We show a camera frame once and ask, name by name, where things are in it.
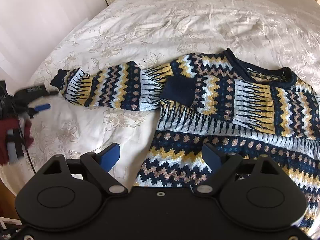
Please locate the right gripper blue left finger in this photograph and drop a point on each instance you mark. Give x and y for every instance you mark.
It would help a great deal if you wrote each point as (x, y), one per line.
(97, 167)

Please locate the white floral bedspread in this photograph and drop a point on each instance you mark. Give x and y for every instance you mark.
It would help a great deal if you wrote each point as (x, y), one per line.
(270, 33)

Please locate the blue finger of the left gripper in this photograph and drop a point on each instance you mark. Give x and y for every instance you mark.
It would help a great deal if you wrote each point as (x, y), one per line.
(43, 107)

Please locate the navy yellow patterned knit sweater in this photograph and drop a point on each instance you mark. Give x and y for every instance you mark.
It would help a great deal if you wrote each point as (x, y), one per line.
(216, 99)

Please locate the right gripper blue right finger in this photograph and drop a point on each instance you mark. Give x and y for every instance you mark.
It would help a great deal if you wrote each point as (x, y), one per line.
(223, 167)

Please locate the left hand in maroon glove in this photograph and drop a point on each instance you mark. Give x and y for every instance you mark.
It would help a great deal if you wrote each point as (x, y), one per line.
(15, 139)

